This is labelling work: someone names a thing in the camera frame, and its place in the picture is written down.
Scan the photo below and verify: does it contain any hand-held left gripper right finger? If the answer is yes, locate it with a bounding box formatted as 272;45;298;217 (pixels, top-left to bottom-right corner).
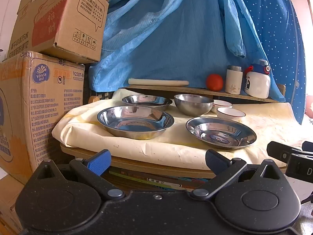
189;149;286;200

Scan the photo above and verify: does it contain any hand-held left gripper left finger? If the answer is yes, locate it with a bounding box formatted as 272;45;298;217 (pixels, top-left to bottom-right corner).
31;149;125;200

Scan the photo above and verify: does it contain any steel plate with blue label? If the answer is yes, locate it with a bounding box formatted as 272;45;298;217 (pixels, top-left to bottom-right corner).
185;117;257;150

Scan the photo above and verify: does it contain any white bowl with red rim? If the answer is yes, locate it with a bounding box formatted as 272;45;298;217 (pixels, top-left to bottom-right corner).
217;107;246;123
212;100;233;114

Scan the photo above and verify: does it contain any large deep steel plate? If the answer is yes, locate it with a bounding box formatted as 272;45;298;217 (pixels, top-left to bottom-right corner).
97;106;175;140

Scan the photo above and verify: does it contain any steel bowl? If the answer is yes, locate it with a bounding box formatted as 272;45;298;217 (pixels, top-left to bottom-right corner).
174;94;215;117

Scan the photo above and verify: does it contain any small deep steel plate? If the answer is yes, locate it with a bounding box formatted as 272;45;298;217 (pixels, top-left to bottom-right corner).
122;95;173;111

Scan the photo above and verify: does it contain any cream table cloth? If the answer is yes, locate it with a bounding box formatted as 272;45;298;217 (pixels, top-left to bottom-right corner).
52;88;313;170

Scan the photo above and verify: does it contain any round wooden table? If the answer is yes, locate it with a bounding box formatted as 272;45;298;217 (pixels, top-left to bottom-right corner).
60;143;286;179

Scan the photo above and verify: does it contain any stack of books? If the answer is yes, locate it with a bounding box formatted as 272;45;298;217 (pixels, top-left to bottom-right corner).
103;166;211;192

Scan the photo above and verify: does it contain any white bottle with blue cap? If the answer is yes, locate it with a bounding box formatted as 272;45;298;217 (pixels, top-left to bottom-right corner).
245;59;271;99

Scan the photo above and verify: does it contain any large blue logo cardboard box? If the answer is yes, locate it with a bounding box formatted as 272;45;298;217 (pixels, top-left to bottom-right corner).
0;51;86;184

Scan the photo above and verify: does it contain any red tomato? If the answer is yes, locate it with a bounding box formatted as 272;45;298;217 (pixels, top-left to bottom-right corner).
206;74;224;91

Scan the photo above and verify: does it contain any white thermos cup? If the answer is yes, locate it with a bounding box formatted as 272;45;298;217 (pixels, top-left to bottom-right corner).
225;65;243;95

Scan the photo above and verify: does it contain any plain low cardboard box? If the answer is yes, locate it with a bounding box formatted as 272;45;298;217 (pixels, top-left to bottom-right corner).
0;174;27;235

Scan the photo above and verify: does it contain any cream rolling pin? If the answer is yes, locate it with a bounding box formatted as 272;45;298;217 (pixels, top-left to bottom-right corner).
128;78;189;87

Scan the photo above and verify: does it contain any dark blue dotted cloth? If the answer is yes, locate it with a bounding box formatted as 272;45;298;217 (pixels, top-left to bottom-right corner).
235;0;307;125

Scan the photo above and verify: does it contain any light blue coat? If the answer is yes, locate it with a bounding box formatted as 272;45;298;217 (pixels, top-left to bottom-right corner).
88;0;285;102

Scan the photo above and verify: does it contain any small red print cardboard box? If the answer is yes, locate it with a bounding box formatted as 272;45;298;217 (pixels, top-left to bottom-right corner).
2;0;113;64

